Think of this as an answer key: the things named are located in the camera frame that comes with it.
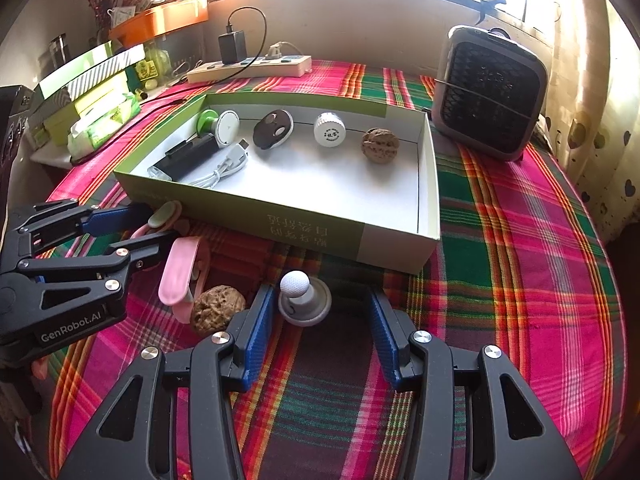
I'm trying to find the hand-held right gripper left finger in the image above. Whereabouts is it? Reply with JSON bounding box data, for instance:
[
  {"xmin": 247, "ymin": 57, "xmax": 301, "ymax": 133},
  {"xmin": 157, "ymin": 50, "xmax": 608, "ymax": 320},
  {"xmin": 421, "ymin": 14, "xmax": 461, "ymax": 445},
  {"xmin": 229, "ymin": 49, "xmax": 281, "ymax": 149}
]
[{"xmin": 60, "ymin": 282, "xmax": 277, "ymax": 480}]

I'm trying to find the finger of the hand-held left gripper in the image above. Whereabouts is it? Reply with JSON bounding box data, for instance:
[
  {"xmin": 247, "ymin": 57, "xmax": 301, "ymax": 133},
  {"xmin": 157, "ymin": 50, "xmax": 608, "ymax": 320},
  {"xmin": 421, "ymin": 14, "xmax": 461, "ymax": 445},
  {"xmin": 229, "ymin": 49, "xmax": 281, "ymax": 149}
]
[
  {"xmin": 17, "ymin": 230, "xmax": 180, "ymax": 288},
  {"xmin": 7, "ymin": 199, "xmax": 153, "ymax": 256}
]

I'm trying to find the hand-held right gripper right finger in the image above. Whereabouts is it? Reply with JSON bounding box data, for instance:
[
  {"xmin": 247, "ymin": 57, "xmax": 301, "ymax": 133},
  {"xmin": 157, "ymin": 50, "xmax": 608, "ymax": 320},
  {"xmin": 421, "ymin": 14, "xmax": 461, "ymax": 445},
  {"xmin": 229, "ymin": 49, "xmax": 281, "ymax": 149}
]
[{"xmin": 369, "ymin": 287, "xmax": 583, "ymax": 480}]

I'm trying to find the pink strap holder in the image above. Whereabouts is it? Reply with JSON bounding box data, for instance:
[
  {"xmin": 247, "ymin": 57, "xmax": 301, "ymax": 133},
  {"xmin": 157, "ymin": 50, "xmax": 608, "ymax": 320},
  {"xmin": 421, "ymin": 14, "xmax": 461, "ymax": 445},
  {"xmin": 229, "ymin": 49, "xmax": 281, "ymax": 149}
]
[{"xmin": 158, "ymin": 236, "xmax": 213, "ymax": 323}]

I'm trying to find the grey knob with white ball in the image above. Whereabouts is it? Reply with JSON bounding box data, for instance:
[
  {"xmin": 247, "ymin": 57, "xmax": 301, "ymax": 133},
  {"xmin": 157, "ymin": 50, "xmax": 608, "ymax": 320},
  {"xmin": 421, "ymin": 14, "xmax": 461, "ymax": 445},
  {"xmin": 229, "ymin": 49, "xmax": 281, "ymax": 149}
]
[{"xmin": 277, "ymin": 271, "xmax": 332, "ymax": 327}]

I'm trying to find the black power bank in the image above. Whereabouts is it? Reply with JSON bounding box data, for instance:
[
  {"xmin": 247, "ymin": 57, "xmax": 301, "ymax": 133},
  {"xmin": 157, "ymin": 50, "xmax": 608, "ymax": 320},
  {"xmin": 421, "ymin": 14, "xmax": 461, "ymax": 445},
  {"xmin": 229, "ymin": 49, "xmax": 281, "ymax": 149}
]
[{"xmin": 148, "ymin": 134, "xmax": 222, "ymax": 182}]

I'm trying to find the white charging cable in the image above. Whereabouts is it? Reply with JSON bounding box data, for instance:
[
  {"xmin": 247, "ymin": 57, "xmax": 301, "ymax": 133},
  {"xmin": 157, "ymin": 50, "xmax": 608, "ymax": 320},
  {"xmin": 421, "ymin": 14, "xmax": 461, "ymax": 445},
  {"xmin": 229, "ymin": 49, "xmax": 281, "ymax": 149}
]
[{"xmin": 185, "ymin": 138, "xmax": 251, "ymax": 190}]

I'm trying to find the green and white cardboard box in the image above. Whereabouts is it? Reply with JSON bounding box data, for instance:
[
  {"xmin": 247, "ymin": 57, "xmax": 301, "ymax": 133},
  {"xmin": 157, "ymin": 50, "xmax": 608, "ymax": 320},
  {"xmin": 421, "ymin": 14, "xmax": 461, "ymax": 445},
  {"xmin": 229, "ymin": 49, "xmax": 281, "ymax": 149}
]
[{"xmin": 114, "ymin": 91, "xmax": 442, "ymax": 276}]

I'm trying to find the black oval disc device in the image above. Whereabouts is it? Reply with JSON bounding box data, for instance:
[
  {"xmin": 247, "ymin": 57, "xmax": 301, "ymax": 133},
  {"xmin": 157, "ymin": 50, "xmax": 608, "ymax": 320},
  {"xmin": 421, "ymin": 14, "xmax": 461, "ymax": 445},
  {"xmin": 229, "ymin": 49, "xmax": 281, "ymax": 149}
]
[{"xmin": 252, "ymin": 110, "xmax": 294, "ymax": 150}]

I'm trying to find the small white ribbed jar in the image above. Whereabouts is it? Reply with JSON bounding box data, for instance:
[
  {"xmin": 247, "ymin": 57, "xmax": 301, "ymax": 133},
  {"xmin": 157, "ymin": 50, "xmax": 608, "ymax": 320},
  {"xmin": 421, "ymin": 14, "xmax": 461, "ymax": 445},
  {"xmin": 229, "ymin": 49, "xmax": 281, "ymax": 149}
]
[{"xmin": 314, "ymin": 111, "xmax": 347, "ymax": 148}]

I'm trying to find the brown walnut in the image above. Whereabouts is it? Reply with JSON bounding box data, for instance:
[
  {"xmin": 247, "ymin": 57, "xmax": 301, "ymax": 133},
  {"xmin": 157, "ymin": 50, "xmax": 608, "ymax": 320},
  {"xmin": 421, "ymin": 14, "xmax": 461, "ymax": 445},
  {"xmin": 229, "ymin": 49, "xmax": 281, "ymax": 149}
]
[
  {"xmin": 361, "ymin": 127, "xmax": 401, "ymax": 164},
  {"xmin": 190, "ymin": 285, "xmax": 247, "ymax": 336}
]

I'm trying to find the green tissue pack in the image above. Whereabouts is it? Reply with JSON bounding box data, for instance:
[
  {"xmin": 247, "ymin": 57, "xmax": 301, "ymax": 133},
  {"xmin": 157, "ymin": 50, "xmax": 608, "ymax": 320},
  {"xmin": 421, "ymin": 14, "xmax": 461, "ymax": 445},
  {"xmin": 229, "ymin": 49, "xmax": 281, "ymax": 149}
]
[{"xmin": 67, "ymin": 92, "xmax": 142, "ymax": 157}]

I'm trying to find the light green box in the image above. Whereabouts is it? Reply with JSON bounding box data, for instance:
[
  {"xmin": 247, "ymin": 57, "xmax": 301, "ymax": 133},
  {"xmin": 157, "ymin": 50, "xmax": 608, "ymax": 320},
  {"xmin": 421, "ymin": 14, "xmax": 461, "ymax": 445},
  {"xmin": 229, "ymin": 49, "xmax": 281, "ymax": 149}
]
[{"xmin": 30, "ymin": 77, "xmax": 136, "ymax": 147}]

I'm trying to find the plaid tablecloth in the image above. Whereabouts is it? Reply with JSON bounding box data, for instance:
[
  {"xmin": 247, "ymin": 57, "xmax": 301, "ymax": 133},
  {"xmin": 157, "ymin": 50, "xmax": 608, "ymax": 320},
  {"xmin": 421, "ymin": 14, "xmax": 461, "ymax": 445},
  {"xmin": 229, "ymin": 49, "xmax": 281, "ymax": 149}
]
[{"xmin": 47, "ymin": 57, "xmax": 628, "ymax": 480}]

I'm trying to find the green and white suction knob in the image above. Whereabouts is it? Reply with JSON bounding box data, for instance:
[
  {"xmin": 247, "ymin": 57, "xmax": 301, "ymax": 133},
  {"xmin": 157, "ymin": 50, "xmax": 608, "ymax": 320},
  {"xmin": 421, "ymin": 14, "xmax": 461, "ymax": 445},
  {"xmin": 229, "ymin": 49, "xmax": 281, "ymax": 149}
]
[{"xmin": 196, "ymin": 109, "xmax": 240, "ymax": 148}]

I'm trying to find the stack of boxes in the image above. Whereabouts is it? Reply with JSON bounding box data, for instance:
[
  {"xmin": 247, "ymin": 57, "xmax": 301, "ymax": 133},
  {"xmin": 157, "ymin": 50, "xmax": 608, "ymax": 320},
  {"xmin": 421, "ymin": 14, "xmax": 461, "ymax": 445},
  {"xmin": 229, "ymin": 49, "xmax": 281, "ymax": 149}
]
[{"xmin": 27, "ymin": 42, "xmax": 147, "ymax": 113}]

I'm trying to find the glass jar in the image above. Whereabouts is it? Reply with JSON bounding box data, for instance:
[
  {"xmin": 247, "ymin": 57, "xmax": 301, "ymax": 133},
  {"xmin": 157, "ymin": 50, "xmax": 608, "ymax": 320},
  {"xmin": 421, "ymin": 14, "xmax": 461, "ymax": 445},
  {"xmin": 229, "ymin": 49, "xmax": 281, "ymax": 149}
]
[{"xmin": 47, "ymin": 34, "xmax": 69, "ymax": 68}]

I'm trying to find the beige power strip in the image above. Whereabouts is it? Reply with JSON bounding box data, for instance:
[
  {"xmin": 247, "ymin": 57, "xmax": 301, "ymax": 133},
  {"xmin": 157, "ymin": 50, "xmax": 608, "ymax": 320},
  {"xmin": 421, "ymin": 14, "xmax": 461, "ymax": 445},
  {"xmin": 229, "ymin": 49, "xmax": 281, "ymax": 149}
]
[{"xmin": 186, "ymin": 55, "xmax": 313, "ymax": 83}]

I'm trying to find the white mug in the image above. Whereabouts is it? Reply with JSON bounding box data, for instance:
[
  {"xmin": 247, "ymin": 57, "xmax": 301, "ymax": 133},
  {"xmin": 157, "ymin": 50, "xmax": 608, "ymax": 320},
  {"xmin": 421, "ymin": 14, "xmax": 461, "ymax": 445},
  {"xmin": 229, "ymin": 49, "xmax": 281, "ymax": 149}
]
[{"xmin": 106, "ymin": 6, "xmax": 137, "ymax": 29}]

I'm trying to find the orange storage box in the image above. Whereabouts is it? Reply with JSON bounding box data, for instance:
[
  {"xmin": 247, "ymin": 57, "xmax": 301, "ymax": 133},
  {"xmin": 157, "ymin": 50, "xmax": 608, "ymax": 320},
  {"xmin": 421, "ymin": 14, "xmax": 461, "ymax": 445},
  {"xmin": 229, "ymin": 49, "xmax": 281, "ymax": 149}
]
[{"xmin": 109, "ymin": 0, "xmax": 210, "ymax": 46}]

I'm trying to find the black charger adapter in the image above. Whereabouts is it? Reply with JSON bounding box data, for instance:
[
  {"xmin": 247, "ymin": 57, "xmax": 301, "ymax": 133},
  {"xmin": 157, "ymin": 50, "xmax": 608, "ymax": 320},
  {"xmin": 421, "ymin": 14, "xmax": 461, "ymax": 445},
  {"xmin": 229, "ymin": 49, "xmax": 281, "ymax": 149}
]
[{"xmin": 218, "ymin": 30, "xmax": 247, "ymax": 65}]

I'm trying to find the grey desktop fan heater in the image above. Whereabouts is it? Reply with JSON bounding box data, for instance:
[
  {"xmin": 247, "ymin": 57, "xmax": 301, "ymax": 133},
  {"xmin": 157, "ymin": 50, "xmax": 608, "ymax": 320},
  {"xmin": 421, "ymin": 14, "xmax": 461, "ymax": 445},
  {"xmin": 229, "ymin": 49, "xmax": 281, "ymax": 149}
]
[{"xmin": 431, "ymin": 25, "xmax": 549, "ymax": 162}]

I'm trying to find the heart print curtain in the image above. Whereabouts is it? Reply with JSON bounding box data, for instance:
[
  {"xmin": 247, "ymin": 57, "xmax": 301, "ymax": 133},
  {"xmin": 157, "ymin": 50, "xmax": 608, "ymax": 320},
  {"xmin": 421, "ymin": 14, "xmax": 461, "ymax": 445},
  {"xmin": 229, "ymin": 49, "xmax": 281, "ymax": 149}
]
[{"xmin": 550, "ymin": 0, "xmax": 640, "ymax": 243}]

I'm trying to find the black charger cable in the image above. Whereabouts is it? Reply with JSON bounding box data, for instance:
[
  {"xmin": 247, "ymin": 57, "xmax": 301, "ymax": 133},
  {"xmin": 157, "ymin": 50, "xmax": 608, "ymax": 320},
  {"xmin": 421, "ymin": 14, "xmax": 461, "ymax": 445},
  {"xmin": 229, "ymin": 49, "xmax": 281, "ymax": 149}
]
[{"xmin": 226, "ymin": 7, "xmax": 268, "ymax": 78}]

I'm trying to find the black window handle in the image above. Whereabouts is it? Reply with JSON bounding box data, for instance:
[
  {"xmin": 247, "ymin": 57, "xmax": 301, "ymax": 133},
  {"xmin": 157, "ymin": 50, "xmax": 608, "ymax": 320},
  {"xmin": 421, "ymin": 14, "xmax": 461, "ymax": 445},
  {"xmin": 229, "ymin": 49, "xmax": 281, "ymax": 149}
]
[{"xmin": 477, "ymin": 0, "xmax": 508, "ymax": 25}]

